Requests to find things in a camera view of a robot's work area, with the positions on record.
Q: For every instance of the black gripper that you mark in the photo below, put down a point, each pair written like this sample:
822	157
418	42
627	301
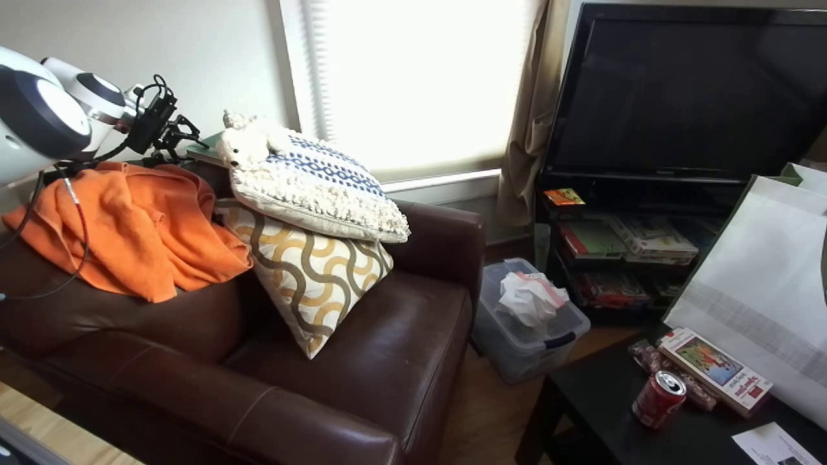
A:
157	119

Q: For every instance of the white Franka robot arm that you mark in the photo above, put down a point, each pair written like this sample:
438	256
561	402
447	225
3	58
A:
42	113

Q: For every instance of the brown leather sofa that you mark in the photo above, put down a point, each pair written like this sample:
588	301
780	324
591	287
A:
344	388

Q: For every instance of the white fluffy plush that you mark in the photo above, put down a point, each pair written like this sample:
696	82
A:
243	138

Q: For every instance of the orange fleece blanket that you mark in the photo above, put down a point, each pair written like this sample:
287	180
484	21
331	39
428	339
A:
131	224

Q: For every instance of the blue white woven pillow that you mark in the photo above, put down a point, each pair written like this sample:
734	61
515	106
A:
318	197

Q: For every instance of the white window blind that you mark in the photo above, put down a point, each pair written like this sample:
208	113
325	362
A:
414	87

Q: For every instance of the beige curtain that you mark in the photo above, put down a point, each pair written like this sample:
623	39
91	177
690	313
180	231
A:
526	157

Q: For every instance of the crumpled white plastic bag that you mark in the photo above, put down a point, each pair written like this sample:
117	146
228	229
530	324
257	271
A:
530	299

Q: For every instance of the small orange box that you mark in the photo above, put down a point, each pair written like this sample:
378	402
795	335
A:
565	197

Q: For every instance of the clear plastic storage bin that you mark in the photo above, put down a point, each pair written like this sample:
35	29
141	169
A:
519	345

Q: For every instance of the red green game case stack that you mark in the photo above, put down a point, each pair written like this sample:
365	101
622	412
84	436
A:
593	239

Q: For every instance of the black television stand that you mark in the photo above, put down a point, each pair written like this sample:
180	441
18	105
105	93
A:
655	194

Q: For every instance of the grey game case stack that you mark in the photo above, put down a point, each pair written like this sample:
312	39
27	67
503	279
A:
661	243

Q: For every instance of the black flat television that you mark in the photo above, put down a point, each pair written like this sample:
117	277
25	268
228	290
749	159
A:
688	87

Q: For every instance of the black side table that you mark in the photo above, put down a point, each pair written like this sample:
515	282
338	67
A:
604	414

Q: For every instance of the shiny snack packet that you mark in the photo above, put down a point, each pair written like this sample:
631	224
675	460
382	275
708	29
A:
645	354

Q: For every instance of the red soda can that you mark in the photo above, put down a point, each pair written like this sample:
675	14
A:
661	402

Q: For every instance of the colourful card game box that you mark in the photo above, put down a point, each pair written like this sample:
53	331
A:
715	364

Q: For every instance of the large white bag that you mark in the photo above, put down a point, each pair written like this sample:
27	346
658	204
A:
758	286

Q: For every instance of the white paper card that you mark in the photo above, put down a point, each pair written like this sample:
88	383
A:
765	446

